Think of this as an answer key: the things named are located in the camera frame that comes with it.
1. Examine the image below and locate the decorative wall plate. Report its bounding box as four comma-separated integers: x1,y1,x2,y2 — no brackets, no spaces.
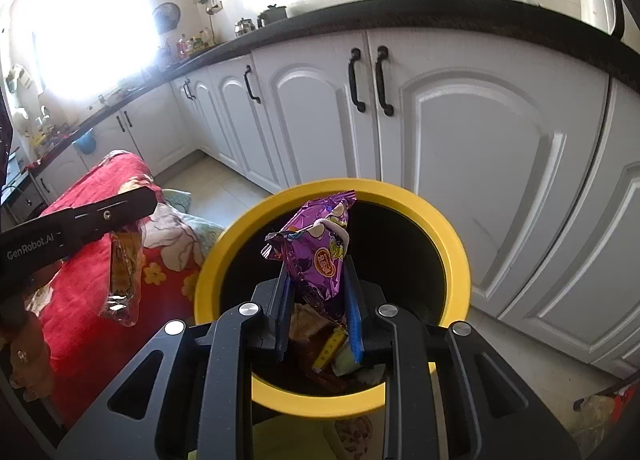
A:
151,2,180,30

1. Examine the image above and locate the white plastic bag orange print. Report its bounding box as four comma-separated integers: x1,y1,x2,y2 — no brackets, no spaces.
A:
290,302,331,346

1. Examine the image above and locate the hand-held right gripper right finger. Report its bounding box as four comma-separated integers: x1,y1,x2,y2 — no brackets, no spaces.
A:
346,259,582,460

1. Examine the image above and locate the yellow rimmed black bin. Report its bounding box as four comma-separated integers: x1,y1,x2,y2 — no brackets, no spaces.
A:
192,179,472,413

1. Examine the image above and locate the patterned cloth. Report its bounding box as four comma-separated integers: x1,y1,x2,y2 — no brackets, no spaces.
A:
332,415,376,460

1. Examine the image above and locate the clear orange packet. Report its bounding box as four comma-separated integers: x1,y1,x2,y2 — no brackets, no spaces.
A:
102,217,147,327

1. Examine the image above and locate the white kitchen cabinet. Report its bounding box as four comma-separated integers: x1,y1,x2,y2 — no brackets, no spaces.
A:
30,24,640,376

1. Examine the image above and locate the black kitchen countertop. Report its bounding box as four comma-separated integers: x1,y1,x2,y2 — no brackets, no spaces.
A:
25,0,640,171

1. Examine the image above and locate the red yellow seasoning packet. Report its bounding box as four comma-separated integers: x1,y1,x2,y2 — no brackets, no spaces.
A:
312,327,348,376

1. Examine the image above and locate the red floral cloth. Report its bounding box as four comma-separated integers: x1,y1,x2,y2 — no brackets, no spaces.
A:
25,152,226,381

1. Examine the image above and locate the black pot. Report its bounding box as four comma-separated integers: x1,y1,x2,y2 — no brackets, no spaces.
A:
257,4,290,26

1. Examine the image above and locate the group of condiment bottles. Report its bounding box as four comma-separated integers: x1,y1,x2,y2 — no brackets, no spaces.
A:
172,27,218,60

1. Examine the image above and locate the clear plastic bag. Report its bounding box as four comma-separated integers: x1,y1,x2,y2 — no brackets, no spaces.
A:
572,382,638,446

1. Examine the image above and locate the person's left hand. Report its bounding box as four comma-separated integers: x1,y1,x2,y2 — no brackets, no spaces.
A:
0,310,53,403

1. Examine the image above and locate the green foam net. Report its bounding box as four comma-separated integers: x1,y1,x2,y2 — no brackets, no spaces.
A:
332,347,362,377

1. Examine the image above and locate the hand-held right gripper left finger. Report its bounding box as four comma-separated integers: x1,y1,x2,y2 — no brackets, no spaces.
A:
60,264,292,460

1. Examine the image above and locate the purple snack packet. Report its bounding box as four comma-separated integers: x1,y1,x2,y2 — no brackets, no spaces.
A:
260,191,357,321

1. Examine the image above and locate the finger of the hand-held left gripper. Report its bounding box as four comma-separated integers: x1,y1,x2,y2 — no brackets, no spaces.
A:
65,187,159,253

